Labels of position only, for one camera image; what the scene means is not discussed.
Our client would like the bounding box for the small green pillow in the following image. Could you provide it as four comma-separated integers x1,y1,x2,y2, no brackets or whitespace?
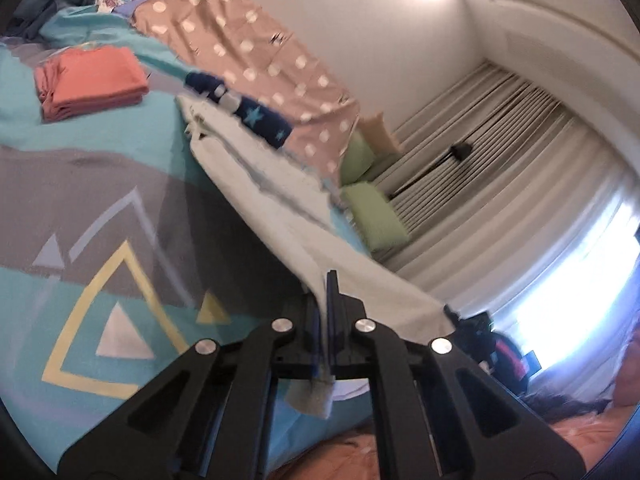
340,132,378,186

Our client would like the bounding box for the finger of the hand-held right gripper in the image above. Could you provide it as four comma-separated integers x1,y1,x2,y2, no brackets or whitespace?
442,305,476,333

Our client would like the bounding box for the coral pink garment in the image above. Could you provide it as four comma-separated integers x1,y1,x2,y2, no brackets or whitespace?
34,46,151,122

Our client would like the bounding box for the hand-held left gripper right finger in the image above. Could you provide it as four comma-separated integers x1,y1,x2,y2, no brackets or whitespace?
325,270,586,480

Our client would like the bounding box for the beige pillow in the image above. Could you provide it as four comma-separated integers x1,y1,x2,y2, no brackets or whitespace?
357,112,403,156

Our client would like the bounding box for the navy star print cloth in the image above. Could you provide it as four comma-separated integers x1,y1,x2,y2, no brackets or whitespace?
184,71,295,151

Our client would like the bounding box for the teal grey geometric bed cover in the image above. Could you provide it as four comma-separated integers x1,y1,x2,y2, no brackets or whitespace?
0,5,381,466

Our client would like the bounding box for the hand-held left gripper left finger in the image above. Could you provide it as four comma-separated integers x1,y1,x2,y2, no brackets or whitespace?
57,300,326,480

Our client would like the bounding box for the large green pillow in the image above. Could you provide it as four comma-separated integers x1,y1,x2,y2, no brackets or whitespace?
342,182,411,253

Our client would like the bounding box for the pink polka dot sheet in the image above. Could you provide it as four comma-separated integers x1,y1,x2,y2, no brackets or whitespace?
131,0,363,181

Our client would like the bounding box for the pleated cream curtain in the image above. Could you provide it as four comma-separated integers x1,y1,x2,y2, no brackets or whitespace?
370,60,640,376

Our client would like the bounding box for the white towel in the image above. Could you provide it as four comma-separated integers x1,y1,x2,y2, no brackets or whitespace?
175,94,458,420

